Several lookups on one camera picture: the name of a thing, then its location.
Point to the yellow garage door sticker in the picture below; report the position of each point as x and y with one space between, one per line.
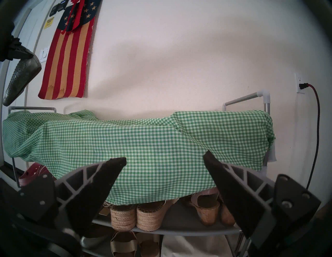
49 22

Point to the jute espadrille wedge shoe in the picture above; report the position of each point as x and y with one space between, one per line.
123 217
150 217

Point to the tan cork wedge sandal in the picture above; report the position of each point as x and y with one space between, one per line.
227 215
207 215

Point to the green gingham cloth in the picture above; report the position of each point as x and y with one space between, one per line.
155 155

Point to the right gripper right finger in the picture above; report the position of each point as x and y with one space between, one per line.
233 186

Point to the black wall keypad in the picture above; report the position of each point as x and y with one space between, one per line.
53 10

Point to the pink clog shoe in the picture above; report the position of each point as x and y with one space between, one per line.
31 173

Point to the white double light switch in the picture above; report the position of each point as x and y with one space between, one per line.
44 55

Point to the shiny silver flat shoe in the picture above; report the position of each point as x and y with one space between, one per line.
90 242

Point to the silver perforated shoe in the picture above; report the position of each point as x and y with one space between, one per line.
20 77

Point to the red tan striped flag hanging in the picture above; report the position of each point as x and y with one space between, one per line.
67 64

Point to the red glitter bow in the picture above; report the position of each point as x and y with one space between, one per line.
77 15

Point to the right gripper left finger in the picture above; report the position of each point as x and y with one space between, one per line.
85 191

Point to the white cloth bag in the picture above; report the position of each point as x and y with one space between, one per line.
194 246

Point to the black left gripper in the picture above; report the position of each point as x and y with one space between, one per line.
5 41

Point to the black keypad with display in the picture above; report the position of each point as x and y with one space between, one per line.
62 5

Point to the white wall outlet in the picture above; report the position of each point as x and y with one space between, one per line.
298 80

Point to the grey metal shoe rack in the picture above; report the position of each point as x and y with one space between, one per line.
181 220

